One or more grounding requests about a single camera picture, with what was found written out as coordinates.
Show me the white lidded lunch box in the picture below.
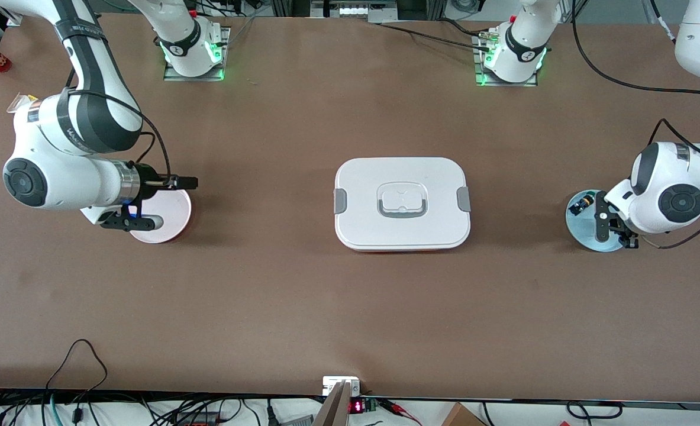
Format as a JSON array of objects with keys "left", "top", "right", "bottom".
[{"left": 333, "top": 157, "right": 472, "bottom": 253}]

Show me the brown cardboard box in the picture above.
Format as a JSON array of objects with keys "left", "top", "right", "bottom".
[{"left": 441, "top": 402, "right": 488, "bottom": 426}]

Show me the pink round plate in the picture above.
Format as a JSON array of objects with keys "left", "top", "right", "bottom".
[{"left": 128, "top": 188, "right": 192, "bottom": 244}]

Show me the light blue round plate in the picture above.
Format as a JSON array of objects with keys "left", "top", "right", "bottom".
[{"left": 565, "top": 189, "right": 628, "bottom": 253}]

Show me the yellow white paper packet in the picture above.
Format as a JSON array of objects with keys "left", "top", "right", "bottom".
[{"left": 6, "top": 93, "right": 38, "bottom": 114}]

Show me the white power strip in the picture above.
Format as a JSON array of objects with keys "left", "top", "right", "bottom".
[{"left": 311, "top": 0, "right": 399, "bottom": 23}]

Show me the grey metal bar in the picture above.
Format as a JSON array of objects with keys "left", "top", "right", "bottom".
[{"left": 313, "top": 380, "right": 351, "bottom": 426}]

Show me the red clip test lead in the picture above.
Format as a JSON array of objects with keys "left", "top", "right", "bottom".
[{"left": 378, "top": 399, "right": 422, "bottom": 424}]

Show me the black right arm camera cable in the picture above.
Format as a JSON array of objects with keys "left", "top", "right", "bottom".
[{"left": 66, "top": 70, "right": 173, "bottom": 184}]

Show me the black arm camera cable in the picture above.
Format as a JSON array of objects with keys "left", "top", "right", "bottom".
[
  {"left": 572, "top": 0, "right": 700, "bottom": 249},
  {"left": 66, "top": 70, "right": 173, "bottom": 184}
]

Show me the blue green push-button switch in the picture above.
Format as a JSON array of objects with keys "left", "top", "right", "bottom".
[{"left": 568, "top": 192, "right": 598, "bottom": 216}]

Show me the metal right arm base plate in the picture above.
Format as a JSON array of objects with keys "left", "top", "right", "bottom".
[{"left": 163, "top": 27, "right": 231, "bottom": 82}]

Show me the thin black looped cable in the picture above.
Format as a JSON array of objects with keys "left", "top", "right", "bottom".
[{"left": 45, "top": 339, "right": 109, "bottom": 409}]

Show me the black coiled cable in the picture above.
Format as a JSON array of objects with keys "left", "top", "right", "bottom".
[{"left": 566, "top": 401, "right": 624, "bottom": 419}]

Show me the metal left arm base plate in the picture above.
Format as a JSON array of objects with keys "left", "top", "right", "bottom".
[{"left": 474, "top": 30, "right": 538, "bottom": 88}]

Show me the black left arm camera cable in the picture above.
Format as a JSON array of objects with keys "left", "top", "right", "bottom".
[{"left": 572, "top": 0, "right": 700, "bottom": 249}]

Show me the white mounting bracket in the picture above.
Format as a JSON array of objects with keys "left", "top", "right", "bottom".
[{"left": 322, "top": 376, "right": 361, "bottom": 397}]

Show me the black cable to arm base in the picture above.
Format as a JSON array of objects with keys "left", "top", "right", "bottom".
[{"left": 369, "top": 21, "right": 492, "bottom": 53}]

